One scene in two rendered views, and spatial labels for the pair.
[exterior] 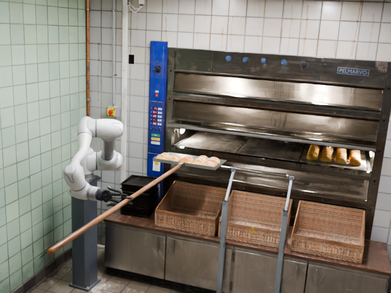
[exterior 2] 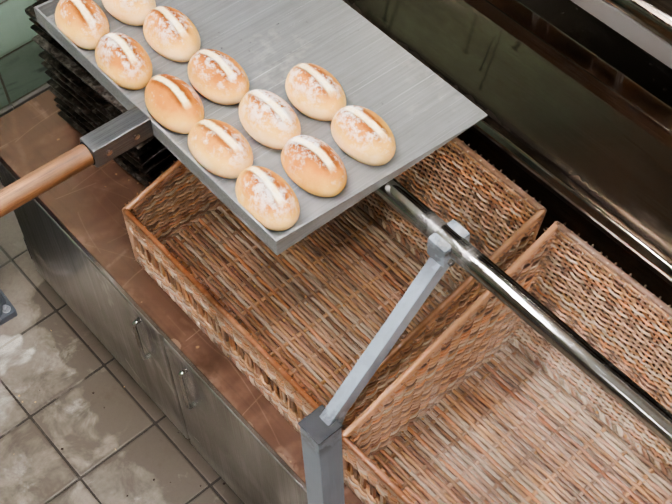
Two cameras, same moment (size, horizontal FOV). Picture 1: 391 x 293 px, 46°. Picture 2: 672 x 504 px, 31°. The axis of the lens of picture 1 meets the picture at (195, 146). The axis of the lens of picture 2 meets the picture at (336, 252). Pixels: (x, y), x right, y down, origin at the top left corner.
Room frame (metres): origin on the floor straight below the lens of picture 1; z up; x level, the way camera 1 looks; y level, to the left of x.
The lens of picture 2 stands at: (2.89, -0.70, 2.36)
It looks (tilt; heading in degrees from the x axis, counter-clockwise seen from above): 54 degrees down; 34
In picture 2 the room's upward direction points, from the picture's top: 2 degrees counter-clockwise
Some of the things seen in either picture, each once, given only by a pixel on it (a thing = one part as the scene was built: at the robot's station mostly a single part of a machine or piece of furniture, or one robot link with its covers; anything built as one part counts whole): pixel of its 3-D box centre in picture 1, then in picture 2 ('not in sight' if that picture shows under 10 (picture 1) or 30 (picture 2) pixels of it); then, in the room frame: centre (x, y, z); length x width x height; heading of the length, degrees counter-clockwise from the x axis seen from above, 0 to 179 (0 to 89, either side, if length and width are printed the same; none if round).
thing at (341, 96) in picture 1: (271, 89); not in sight; (3.99, -0.63, 1.80); 1.79 x 0.11 x 0.19; 73
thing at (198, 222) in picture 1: (193, 206); (326, 235); (3.90, -0.01, 0.72); 0.56 x 0.49 x 0.28; 72
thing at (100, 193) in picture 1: (105, 195); not in sight; (2.74, 0.56, 1.23); 0.09 x 0.07 x 0.08; 72
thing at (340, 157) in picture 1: (334, 152); not in sight; (4.24, -1.32, 1.21); 0.61 x 0.48 x 0.06; 163
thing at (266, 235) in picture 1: (256, 217); (577, 465); (3.73, -0.56, 0.72); 0.56 x 0.49 x 0.28; 74
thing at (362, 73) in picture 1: (274, 66); not in sight; (4.02, -0.64, 1.99); 1.80 x 0.08 x 0.21; 73
